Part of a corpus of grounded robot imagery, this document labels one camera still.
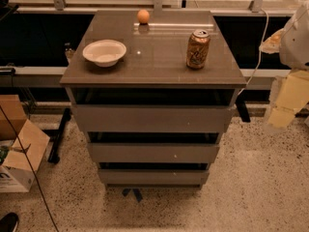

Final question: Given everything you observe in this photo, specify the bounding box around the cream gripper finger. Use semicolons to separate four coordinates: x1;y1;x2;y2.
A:
259;29;284;54
266;71;309;129

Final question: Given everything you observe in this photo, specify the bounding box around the grey top drawer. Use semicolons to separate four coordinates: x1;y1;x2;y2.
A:
71;104;233;132

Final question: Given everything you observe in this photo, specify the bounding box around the grey drawer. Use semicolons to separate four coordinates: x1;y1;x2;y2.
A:
71;104;233;132
98;169;209;186
87;143;219;163

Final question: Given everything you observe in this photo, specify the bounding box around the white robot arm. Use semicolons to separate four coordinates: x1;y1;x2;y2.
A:
260;0;309;129

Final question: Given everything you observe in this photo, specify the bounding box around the grey drawer cabinet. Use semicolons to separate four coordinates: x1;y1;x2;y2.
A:
59;9;247;190

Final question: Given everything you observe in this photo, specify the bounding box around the grey middle drawer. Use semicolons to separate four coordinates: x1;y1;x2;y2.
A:
87;143;219;163

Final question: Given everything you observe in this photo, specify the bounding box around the grey bottom drawer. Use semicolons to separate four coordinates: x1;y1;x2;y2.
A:
98;169;209;186

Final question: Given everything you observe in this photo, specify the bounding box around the open cardboard box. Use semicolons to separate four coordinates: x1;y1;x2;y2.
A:
0;120;49;193

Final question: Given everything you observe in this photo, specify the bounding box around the black table leg right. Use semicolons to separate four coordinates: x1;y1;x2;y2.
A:
236;97;251;123

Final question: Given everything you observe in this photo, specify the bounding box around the black table leg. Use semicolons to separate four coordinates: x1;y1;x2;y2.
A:
48;108;71;164
236;97;251;123

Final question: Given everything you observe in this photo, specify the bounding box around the golden soda can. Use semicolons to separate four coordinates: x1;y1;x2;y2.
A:
186;29;211;70

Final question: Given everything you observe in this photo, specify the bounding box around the orange ball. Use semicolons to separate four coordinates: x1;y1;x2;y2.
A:
137;10;150;24

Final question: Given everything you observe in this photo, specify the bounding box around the white bowl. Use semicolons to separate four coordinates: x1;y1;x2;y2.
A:
82;40;126;68

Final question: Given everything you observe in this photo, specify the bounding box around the black table leg left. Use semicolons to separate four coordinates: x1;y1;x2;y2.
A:
48;108;71;164

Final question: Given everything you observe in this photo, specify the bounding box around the brown cardboard box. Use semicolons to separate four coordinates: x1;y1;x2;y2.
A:
0;95;27;140

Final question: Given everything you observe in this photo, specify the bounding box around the black shoe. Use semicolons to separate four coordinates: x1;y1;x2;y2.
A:
0;213;19;232

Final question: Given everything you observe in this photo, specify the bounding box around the white hanging cable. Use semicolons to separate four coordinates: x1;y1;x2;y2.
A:
237;9;270;97

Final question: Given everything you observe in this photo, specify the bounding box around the black floor cable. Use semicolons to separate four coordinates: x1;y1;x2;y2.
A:
0;104;60;232

